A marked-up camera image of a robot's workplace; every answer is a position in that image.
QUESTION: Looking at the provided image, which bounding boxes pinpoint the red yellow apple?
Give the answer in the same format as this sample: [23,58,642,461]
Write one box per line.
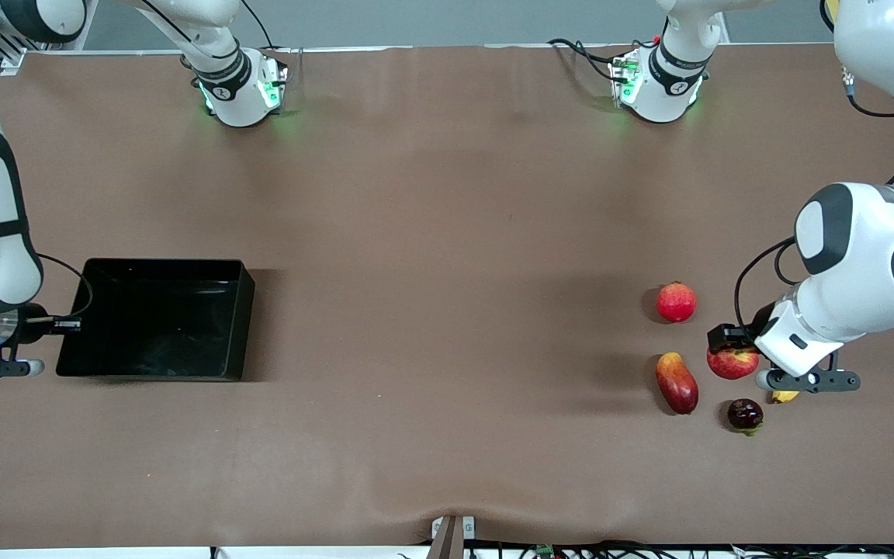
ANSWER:
[707,345,761,380]

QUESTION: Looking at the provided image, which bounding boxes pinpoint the black rectangular plastic box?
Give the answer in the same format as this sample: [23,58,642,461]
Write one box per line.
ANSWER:
[55,259,255,383]

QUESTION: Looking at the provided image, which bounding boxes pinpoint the red pomegranate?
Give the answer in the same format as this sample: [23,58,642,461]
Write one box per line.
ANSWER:
[656,281,698,324]

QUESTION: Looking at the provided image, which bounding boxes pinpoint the red yellow mango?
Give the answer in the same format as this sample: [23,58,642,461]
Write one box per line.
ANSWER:
[655,352,699,415]

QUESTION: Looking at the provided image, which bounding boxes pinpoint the dark purple mangosteen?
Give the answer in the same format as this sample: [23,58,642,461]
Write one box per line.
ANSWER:
[727,398,764,436]

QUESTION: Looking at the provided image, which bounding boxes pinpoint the brown table mat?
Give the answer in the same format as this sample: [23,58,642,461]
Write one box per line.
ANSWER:
[0,43,894,549]

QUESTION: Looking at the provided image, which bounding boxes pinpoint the aluminium frame profile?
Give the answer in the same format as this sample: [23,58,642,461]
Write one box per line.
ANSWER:
[0,16,95,71]

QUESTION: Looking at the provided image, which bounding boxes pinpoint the black left arm base cables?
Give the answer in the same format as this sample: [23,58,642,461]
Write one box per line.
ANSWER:
[546,36,620,83]

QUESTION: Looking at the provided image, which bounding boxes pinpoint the grey camera pole bracket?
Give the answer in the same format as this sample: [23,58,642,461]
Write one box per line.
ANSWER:
[430,514,476,559]

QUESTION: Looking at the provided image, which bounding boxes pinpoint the black right arm base cable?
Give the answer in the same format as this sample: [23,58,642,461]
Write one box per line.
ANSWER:
[241,0,277,51]

